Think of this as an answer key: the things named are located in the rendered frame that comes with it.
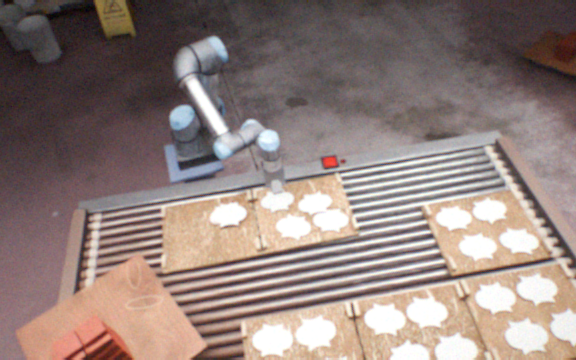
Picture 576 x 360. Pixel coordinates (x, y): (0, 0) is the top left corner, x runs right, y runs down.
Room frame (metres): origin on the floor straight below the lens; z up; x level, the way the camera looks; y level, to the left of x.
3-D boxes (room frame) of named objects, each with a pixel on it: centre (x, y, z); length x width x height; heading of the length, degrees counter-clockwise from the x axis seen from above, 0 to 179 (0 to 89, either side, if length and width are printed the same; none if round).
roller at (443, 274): (0.91, -0.10, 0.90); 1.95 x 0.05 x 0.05; 95
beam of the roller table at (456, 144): (1.58, -0.04, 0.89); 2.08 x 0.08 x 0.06; 95
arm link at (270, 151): (1.39, 0.06, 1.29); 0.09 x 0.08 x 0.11; 31
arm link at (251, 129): (1.46, 0.12, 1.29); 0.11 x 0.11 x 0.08; 31
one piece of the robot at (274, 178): (1.36, 0.05, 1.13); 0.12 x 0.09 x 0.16; 6
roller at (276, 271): (1.06, -0.08, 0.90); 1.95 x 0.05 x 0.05; 95
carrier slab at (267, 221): (1.32, -0.06, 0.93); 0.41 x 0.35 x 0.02; 96
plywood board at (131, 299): (0.77, 0.68, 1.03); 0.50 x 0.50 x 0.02; 34
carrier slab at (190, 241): (1.27, 0.36, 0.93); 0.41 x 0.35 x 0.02; 96
